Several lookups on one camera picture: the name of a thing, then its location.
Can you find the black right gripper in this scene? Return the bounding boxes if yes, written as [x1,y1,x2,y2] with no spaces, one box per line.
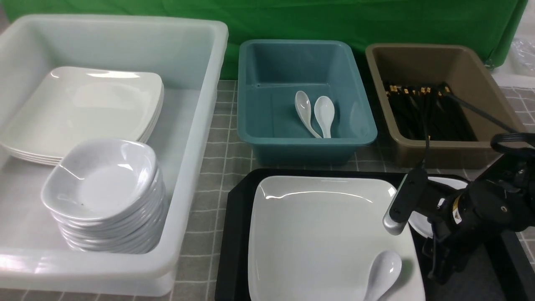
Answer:
[423,184,502,285]

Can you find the white spoon in bin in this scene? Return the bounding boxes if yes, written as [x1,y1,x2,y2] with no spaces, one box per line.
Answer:
[294,91,323,138]
[314,96,336,138]

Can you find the brown plastic bin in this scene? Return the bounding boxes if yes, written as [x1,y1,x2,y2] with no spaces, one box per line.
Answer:
[365,43,525,169]

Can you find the top stacked white bowl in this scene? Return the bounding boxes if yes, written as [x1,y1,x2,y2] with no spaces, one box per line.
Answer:
[41,138,158,222]

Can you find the grey checked tablecloth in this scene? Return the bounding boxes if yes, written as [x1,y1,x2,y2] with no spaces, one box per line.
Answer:
[1,80,534,301]

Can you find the black cable loop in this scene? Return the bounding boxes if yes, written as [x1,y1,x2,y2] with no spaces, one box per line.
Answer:
[443,93,535,154]

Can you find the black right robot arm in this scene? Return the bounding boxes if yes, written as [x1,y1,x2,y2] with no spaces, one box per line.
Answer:
[420,145,534,284]

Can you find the black serving tray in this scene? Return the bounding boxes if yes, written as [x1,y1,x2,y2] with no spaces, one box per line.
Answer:
[215,169,535,301]

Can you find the green backdrop cloth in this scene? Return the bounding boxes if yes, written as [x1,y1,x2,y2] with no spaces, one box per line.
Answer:
[1,0,527,79]

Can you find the stacked square plate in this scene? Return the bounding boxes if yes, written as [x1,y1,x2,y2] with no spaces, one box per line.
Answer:
[1,86,165,166]
[6,109,162,163]
[1,66,164,157]
[10,125,158,166]

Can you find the teal plastic bin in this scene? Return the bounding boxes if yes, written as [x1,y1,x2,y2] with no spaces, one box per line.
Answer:
[237,39,378,166]

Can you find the white spoon right in bin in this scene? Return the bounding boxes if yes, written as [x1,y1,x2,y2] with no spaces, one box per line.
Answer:
[314,96,336,138]

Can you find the white spoon left in bin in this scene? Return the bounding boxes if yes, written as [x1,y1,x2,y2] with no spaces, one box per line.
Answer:
[294,91,323,138]

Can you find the stack of white bowls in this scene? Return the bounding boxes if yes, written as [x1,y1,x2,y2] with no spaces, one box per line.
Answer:
[49,167,168,255]

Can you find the bottom stacked square plate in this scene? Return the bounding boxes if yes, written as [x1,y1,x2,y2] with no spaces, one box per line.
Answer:
[10,125,158,166]

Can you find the white ceramic spoon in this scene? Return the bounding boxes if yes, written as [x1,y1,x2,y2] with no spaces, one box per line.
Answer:
[363,250,403,301]

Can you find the large white square plate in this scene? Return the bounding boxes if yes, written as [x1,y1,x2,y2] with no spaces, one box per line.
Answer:
[248,176,426,301]

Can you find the top stacked square plate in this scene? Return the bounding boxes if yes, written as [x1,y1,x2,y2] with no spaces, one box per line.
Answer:
[1,66,164,157]

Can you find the white square bowl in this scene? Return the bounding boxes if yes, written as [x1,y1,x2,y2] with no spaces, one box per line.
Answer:
[408,176,468,238]

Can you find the black chopsticks pile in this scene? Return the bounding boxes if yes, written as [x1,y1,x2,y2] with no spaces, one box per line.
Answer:
[383,81,477,142]

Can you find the large white plastic bin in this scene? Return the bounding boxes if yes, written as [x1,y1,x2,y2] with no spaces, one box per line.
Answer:
[1,15,229,296]

